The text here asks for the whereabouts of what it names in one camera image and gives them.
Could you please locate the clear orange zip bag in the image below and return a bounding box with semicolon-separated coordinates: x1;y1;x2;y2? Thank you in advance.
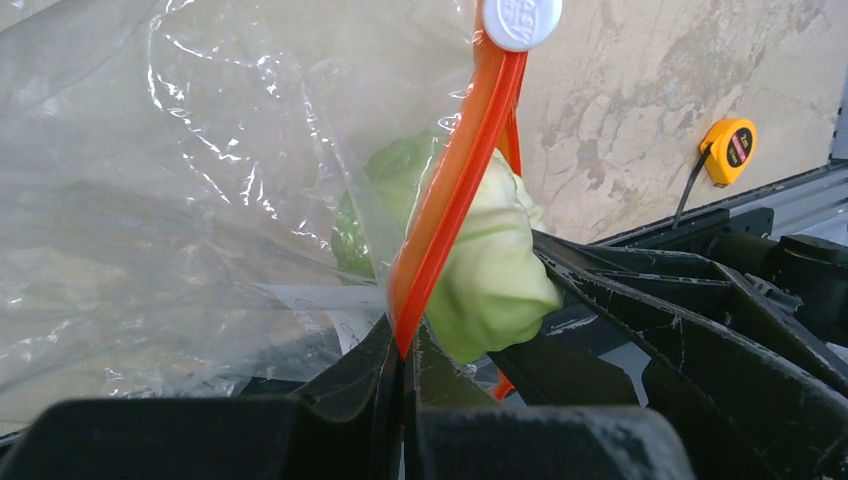
0;0;564;425

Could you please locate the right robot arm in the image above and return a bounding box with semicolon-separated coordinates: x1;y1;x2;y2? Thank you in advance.
493;233;847;479

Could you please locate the yellow tape measure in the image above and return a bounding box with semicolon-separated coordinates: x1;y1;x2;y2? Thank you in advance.
671;118;757;230

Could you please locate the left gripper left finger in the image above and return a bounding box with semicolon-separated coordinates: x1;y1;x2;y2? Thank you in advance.
1;319;399;479

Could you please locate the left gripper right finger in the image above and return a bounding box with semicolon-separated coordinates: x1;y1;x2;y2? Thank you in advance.
404;324;695;479

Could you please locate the green cabbage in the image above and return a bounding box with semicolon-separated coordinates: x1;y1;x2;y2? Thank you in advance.
364;131;563;364

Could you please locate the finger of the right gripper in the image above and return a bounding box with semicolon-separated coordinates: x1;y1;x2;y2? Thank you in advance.
493;232;847;479
536;232;802;332

